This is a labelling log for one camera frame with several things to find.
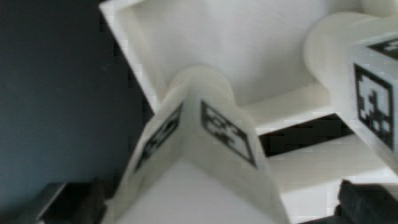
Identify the white chair seat part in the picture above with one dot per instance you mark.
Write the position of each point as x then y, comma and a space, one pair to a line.
243, 36

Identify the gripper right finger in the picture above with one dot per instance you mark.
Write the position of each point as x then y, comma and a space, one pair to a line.
368, 204

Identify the white chair leg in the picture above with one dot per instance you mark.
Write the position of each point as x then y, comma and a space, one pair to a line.
197, 179
350, 55

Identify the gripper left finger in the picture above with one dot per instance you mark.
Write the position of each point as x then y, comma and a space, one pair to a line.
67, 204

